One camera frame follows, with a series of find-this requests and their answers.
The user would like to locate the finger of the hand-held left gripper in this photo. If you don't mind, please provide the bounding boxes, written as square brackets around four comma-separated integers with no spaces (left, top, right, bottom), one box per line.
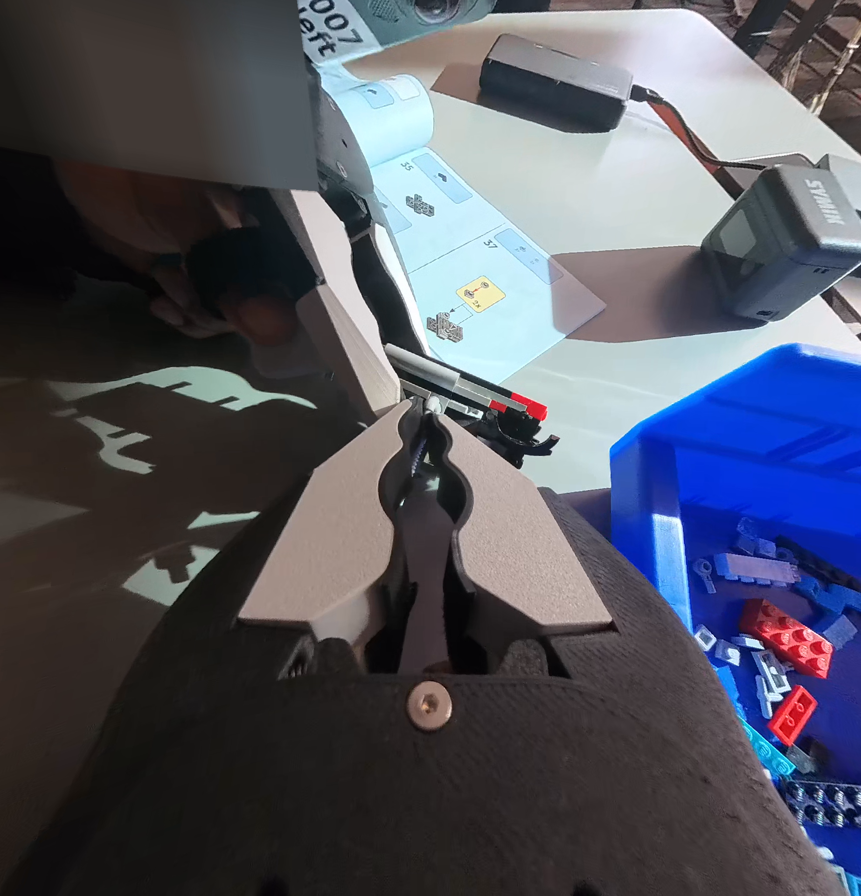
[292,282,405,426]
[348,223,433,359]

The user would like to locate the black power bank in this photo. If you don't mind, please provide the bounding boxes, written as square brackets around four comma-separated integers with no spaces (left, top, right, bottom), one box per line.
[478,32,636,134]

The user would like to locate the toy brick truck model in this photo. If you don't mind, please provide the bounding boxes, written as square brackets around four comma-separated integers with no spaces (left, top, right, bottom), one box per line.
[383,342,562,471]

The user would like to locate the light blue instruction booklet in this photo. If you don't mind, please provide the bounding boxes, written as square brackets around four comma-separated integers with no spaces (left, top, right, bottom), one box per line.
[327,72,608,384]

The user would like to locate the blue plastic bin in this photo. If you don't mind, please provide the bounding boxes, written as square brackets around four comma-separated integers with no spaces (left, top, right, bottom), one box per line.
[607,342,861,896]

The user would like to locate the person's left hand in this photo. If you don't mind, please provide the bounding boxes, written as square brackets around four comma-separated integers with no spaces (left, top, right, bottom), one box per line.
[53,160,300,349]

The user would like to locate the black cube charger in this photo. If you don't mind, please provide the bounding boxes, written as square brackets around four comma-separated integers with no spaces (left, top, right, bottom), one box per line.
[700,163,861,324]

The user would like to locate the red cable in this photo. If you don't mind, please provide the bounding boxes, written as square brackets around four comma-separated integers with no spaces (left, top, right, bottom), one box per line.
[628,83,783,174]

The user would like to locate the grey toy exhaust pipe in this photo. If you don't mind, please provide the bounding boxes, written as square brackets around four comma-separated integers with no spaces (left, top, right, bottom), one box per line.
[401,394,447,492]

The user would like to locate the pile of toy bricks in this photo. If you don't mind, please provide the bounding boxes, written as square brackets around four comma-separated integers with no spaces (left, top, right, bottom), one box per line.
[691,517,861,896]

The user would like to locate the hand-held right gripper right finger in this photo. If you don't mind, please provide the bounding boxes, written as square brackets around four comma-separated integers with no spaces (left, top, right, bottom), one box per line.
[434,414,615,676]

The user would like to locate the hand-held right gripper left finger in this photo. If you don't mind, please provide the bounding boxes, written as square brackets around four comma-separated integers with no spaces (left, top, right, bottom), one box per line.
[238,400,415,671]

